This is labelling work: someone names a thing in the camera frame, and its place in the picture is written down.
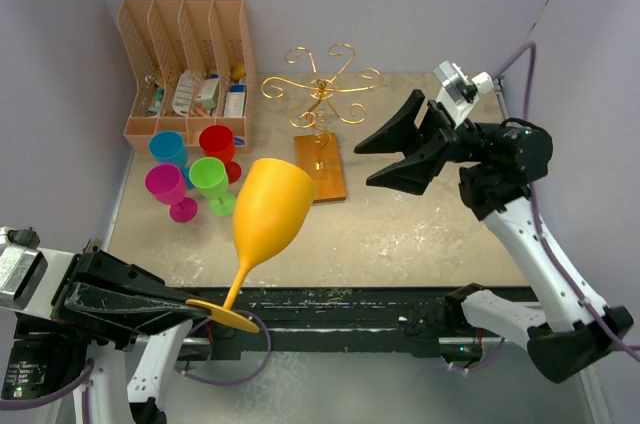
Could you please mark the pink plastic wine glass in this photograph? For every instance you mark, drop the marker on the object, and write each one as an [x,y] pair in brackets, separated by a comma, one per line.
[165,182]

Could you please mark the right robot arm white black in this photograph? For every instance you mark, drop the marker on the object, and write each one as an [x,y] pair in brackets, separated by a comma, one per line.
[511,152]

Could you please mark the white medicine box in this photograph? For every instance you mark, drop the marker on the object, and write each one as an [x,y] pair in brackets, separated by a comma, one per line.
[207,96]

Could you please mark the red plastic wine glass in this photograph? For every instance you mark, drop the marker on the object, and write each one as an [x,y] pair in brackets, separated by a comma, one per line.
[218,141]

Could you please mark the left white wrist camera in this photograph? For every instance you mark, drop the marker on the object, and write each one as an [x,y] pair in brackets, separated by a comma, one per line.
[30,277]

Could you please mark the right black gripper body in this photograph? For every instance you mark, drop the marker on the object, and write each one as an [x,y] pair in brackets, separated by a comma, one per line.
[464,140]

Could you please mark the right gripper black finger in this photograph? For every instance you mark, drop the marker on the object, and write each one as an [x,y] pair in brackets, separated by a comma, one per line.
[414,173]
[399,133]

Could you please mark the wooden rack base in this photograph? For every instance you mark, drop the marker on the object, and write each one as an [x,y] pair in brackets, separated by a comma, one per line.
[327,179]

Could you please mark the orange plastic wine glass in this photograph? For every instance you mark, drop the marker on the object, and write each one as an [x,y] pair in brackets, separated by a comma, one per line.
[270,211]

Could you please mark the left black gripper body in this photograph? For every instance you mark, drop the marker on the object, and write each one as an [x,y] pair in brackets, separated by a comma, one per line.
[119,325]

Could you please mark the aluminium frame rail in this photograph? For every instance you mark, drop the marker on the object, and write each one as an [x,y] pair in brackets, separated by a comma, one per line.
[575,327]

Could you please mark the yellow object in organizer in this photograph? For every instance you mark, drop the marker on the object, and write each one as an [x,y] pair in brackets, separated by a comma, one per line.
[238,72]

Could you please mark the white blue box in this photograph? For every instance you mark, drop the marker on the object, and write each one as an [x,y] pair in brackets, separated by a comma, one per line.
[235,101]

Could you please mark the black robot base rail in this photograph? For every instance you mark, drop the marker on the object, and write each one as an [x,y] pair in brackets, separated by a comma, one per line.
[404,320]

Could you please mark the gold wire glass rack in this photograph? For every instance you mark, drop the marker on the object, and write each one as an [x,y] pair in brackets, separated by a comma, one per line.
[321,90]

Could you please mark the peach plastic file organizer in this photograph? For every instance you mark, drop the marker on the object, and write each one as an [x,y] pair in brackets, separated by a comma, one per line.
[164,39]

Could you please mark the green plastic wine glass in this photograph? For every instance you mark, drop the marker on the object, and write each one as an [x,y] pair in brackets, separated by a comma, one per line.
[209,177]

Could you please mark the blue plastic wine glass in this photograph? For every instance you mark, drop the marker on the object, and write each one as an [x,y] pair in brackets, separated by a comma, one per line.
[169,147]

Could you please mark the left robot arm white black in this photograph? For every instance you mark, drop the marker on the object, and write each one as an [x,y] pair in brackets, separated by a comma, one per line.
[49,361]

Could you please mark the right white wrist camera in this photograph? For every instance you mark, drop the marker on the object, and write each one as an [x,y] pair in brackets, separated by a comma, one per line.
[458,93]

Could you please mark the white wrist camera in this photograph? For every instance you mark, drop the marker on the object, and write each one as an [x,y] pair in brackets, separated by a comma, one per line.
[30,277]
[458,93]

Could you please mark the white blister pack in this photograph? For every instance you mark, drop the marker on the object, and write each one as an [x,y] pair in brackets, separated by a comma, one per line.
[182,98]

